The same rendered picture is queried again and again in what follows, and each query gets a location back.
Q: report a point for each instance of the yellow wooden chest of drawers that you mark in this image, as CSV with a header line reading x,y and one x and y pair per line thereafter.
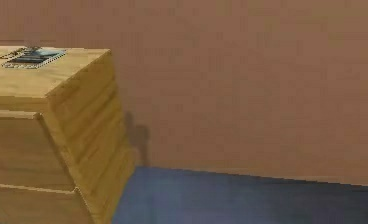
x,y
42,133

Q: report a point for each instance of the grey flat patterned object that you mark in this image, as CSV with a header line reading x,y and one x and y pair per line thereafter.
x,y
33,57

